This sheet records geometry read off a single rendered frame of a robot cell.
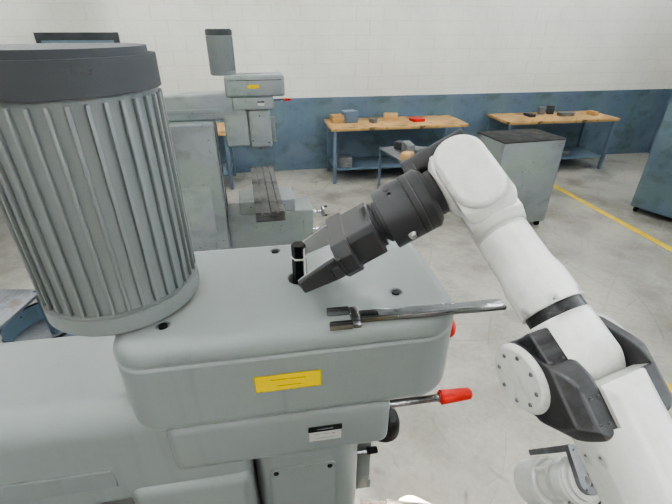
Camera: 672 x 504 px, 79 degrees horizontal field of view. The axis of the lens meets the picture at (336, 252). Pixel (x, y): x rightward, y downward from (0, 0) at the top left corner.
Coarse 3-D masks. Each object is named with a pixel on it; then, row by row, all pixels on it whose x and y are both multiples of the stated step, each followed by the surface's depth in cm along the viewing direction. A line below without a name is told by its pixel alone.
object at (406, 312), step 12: (480, 300) 56; (492, 300) 56; (336, 312) 54; (348, 312) 54; (360, 312) 54; (372, 312) 54; (384, 312) 54; (396, 312) 54; (408, 312) 54; (420, 312) 54; (432, 312) 54; (444, 312) 54; (456, 312) 54; (468, 312) 54; (336, 324) 52; (348, 324) 52; (360, 324) 52
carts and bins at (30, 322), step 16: (400, 144) 520; (400, 160) 483; (0, 304) 233; (16, 304) 233; (32, 304) 267; (0, 320) 220; (16, 320) 259; (32, 320) 269; (16, 336) 259; (32, 336) 258; (48, 336) 258; (64, 336) 244
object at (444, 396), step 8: (440, 392) 66; (448, 392) 66; (456, 392) 66; (464, 392) 66; (392, 400) 65; (400, 400) 65; (408, 400) 65; (416, 400) 65; (424, 400) 65; (432, 400) 65; (440, 400) 65; (448, 400) 65; (456, 400) 65; (464, 400) 66
